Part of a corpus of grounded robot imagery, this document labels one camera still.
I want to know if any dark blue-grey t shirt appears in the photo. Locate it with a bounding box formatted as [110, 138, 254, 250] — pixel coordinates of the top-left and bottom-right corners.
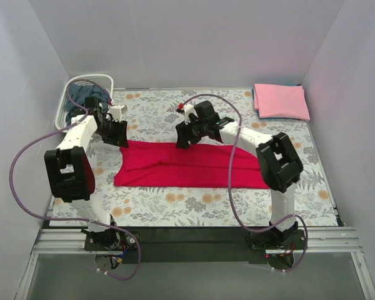
[65, 83, 112, 125]

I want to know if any purple cable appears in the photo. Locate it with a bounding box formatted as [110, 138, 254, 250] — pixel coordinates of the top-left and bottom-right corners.
[179, 93, 308, 274]
[8, 79, 142, 281]

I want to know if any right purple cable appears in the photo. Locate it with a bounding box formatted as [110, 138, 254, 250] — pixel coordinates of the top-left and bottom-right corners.
[179, 93, 308, 274]

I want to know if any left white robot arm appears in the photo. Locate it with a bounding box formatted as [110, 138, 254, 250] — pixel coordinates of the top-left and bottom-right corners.
[44, 96, 128, 250]

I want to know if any white plastic laundry basket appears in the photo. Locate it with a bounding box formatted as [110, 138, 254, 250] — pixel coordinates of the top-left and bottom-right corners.
[54, 74, 114, 129]

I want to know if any folded pink t shirt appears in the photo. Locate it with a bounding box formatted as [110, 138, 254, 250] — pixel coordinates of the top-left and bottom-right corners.
[252, 83, 311, 120]

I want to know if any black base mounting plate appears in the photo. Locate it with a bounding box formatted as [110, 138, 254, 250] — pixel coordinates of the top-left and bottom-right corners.
[82, 227, 306, 264]

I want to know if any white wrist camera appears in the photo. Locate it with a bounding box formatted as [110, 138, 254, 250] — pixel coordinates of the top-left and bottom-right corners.
[107, 104, 128, 122]
[177, 104, 198, 124]

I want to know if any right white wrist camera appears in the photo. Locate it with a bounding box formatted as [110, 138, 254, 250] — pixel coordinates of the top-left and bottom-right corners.
[177, 104, 198, 124]

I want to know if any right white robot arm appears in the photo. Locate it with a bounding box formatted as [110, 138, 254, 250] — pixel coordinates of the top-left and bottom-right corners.
[176, 101, 305, 253]

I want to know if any floral patterned table mat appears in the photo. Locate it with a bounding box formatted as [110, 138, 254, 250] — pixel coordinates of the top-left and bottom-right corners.
[91, 89, 338, 226]

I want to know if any red t shirt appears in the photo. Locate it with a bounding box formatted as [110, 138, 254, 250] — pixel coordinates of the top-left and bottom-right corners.
[113, 139, 269, 189]

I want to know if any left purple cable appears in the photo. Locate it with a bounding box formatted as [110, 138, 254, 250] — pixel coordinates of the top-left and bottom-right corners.
[8, 79, 142, 281]

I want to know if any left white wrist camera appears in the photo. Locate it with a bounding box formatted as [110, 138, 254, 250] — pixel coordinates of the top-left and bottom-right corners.
[107, 104, 128, 122]

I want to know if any aluminium frame rail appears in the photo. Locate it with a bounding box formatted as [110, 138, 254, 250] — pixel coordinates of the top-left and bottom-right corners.
[34, 226, 363, 254]

